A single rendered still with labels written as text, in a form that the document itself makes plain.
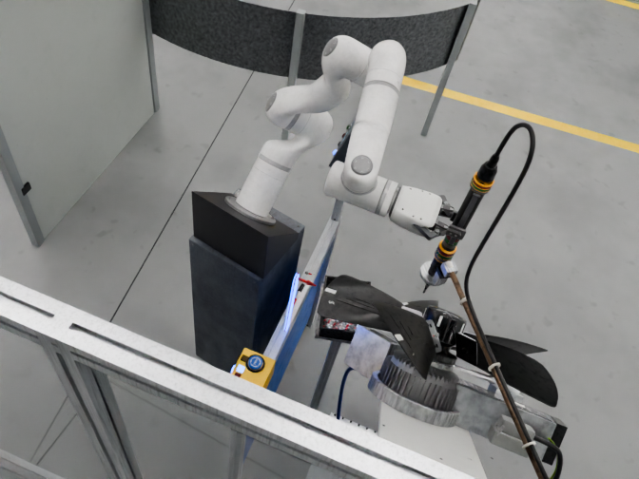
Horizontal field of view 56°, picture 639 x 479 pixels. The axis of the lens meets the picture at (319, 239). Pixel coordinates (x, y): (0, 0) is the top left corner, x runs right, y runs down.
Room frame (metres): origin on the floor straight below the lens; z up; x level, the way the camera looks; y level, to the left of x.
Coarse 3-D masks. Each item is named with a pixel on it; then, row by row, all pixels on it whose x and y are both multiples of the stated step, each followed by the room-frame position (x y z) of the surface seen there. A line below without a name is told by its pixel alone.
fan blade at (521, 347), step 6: (486, 336) 0.93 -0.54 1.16; (492, 336) 0.93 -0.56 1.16; (498, 336) 0.94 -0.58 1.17; (498, 342) 0.94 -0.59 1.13; (504, 342) 0.94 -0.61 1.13; (510, 342) 0.94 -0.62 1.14; (516, 342) 0.94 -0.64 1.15; (522, 342) 0.94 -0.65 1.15; (516, 348) 0.95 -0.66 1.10; (522, 348) 0.95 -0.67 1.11; (528, 348) 0.95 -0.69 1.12; (534, 348) 0.95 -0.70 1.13; (540, 348) 0.94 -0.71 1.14
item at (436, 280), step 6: (426, 264) 0.92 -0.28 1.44; (444, 264) 0.87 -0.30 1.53; (420, 270) 0.90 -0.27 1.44; (426, 270) 0.90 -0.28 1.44; (438, 270) 0.87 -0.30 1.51; (444, 270) 0.86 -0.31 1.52; (450, 270) 0.86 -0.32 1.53; (456, 270) 0.86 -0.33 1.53; (420, 276) 0.89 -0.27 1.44; (426, 276) 0.89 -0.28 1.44; (438, 276) 0.86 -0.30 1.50; (444, 276) 0.85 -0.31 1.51; (426, 282) 0.87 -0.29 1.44; (432, 282) 0.87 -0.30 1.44; (438, 282) 0.87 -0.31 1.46; (444, 282) 0.87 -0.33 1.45
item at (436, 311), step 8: (432, 312) 0.91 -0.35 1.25; (440, 312) 0.91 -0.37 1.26; (448, 312) 0.96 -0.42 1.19; (448, 320) 0.89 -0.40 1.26; (456, 320) 0.89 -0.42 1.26; (464, 320) 0.91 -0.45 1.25; (440, 328) 0.87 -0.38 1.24; (448, 328) 0.87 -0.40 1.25; (456, 328) 0.88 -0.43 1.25; (464, 328) 0.90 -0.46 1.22; (440, 336) 0.85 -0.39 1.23; (448, 336) 0.86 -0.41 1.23; (440, 344) 0.84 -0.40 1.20; (448, 344) 0.84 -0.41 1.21; (440, 352) 0.83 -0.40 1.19; (448, 352) 0.84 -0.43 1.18; (440, 360) 0.80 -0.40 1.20; (448, 360) 0.80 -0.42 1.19
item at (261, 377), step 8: (248, 352) 0.75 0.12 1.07; (240, 360) 0.72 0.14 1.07; (248, 360) 0.73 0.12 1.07; (264, 360) 0.74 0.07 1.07; (272, 360) 0.74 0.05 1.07; (248, 368) 0.70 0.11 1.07; (264, 368) 0.71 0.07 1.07; (272, 368) 0.72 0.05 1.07; (248, 376) 0.68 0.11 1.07; (256, 376) 0.68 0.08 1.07; (264, 376) 0.69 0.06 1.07; (256, 384) 0.66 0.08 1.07; (264, 384) 0.67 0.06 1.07
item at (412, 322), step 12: (372, 300) 0.80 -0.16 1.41; (384, 312) 0.77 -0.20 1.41; (396, 312) 0.80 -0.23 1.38; (408, 312) 0.83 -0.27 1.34; (396, 324) 0.75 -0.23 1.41; (408, 324) 0.78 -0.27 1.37; (420, 324) 0.82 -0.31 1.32; (408, 336) 0.74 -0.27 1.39; (420, 336) 0.77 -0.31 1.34; (408, 348) 0.69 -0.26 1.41; (420, 348) 0.73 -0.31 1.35; (432, 348) 0.78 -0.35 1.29; (420, 360) 0.69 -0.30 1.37; (432, 360) 0.74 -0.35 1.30; (420, 372) 0.64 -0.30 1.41
